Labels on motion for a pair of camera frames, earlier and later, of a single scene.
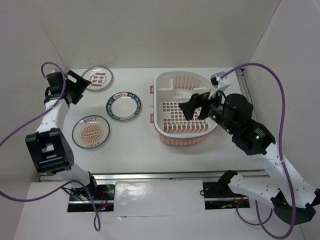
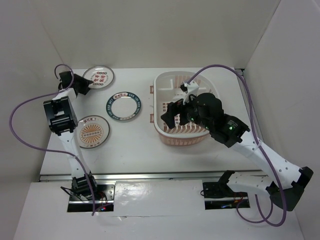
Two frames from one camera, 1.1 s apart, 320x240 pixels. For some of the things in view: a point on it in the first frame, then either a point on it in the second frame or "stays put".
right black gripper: [195, 101] to [174, 108]
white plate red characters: [100, 77] stays put
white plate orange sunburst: [90, 131] stays put
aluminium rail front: [163, 175] stays put
